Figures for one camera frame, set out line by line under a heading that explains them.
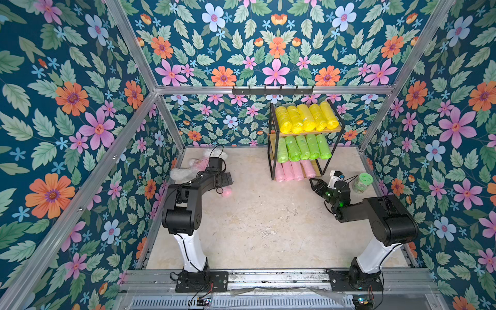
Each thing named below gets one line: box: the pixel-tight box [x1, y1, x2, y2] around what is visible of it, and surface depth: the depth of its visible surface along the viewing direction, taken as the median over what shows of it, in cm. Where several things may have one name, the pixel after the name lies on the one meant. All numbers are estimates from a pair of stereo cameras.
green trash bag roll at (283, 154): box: [277, 136, 289, 164], surface depth 91 cm
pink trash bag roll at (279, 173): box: [275, 161, 286, 183], surface depth 103 cm
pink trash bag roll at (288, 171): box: [280, 160, 295, 181], surface depth 104 cm
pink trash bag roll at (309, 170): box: [299, 159, 317, 179], surface depth 107 cm
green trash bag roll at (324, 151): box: [315, 134, 332, 160], surface depth 93 cm
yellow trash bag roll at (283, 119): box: [275, 105, 293, 134], surface depth 79 cm
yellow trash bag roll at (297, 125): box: [286, 105, 305, 135], surface depth 80 cm
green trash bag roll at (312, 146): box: [305, 133, 321, 160], surface depth 94 cm
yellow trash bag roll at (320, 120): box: [309, 103, 328, 132], surface depth 81 cm
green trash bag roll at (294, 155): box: [285, 135, 301, 163], surface depth 92 cm
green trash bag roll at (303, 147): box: [295, 134, 311, 161], surface depth 93 cm
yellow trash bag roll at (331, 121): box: [319, 100, 340, 130], surface depth 82 cm
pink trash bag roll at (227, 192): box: [220, 186, 233, 199], surface depth 100 cm
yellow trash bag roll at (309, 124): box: [296, 103, 317, 132], surface depth 80 cm
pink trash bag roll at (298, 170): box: [290, 161, 305, 181], surface depth 106 cm
